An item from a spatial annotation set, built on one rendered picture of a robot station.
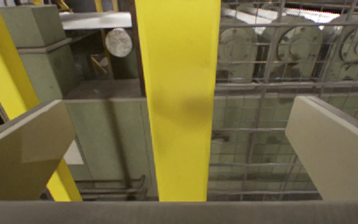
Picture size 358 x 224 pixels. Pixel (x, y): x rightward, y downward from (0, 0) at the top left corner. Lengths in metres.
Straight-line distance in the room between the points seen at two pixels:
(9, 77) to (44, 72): 0.75
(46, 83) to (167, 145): 1.16
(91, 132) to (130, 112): 0.30
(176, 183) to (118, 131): 1.11
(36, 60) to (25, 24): 0.17
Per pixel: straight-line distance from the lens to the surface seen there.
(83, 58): 3.51
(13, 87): 0.53
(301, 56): 1.24
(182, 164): 0.18
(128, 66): 3.30
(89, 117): 1.29
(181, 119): 0.15
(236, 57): 1.11
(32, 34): 1.24
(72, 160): 1.57
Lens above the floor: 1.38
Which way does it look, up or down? 31 degrees down
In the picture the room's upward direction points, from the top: 2 degrees counter-clockwise
